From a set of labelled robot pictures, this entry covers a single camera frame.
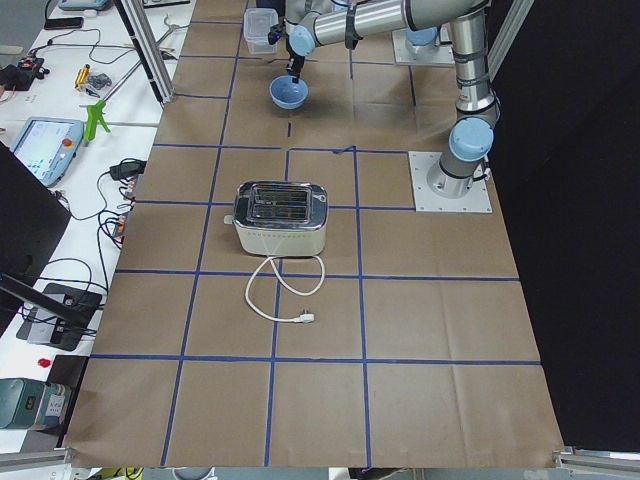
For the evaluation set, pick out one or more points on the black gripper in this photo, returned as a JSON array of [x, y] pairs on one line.
[[292, 51]]

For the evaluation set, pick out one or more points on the blue bowl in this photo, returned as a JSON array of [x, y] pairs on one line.
[[287, 95]]

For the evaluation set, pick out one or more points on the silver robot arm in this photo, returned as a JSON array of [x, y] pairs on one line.
[[429, 37], [319, 23]]

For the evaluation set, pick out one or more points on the clear plastic food container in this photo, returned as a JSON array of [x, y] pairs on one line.
[[256, 27]]

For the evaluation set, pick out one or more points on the white chrome toaster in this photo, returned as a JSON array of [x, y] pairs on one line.
[[279, 218]]

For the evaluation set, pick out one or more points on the black power adapter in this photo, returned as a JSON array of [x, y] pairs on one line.
[[127, 168]]

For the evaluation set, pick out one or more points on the black smartphone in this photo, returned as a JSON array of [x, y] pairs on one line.
[[66, 23]]

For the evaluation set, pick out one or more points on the blue teach pendant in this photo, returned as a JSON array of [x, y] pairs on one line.
[[46, 146]]

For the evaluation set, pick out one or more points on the black monitor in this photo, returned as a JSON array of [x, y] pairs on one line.
[[32, 225]]

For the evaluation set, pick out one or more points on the green electrical box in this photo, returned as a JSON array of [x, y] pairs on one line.
[[32, 404]]

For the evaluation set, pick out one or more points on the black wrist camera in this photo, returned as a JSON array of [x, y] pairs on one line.
[[276, 32]]

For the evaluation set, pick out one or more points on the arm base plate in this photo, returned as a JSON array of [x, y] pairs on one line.
[[436, 192], [425, 56]]

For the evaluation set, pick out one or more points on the aluminium frame post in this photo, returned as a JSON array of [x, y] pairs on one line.
[[140, 32]]

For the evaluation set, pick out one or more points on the yellow handled tool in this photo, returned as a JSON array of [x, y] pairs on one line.
[[82, 78]]

